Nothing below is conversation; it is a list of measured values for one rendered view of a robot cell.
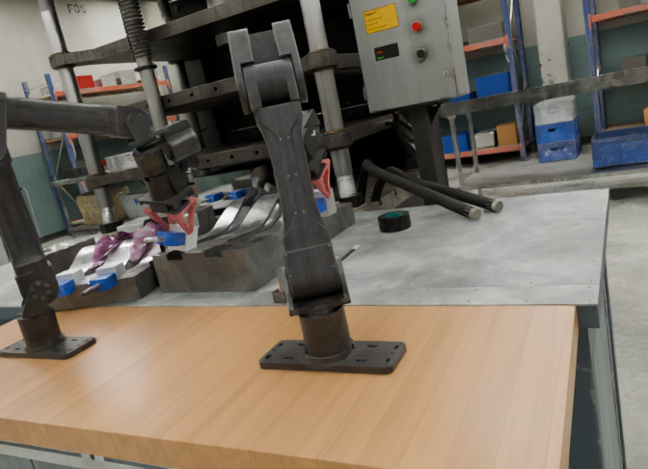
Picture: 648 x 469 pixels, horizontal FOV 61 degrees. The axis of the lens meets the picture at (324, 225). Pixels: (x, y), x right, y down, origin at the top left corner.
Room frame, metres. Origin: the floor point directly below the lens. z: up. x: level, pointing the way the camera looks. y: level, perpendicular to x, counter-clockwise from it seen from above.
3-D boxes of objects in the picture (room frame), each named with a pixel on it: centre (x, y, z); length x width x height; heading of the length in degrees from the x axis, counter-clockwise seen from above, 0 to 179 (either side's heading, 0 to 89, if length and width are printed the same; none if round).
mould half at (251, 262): (1.35, 0.15, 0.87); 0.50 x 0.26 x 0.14; 150
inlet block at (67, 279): (1.20, 0.61, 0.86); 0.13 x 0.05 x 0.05; 167
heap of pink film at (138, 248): (1.45, 0.50, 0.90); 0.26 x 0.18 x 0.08; 167
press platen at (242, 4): (2.40, 0.21, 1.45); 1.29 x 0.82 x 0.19; 60
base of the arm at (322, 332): (0.70, 0.03, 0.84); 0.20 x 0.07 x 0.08; 61
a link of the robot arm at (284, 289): (0.71, 0.03, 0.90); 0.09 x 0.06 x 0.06; 92
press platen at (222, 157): (2.41, 0.21, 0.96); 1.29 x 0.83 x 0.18; 60
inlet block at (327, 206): (1.11, 0.02, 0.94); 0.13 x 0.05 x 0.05; 150
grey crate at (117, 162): (6.79, 2.19, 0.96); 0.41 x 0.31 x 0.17; 45
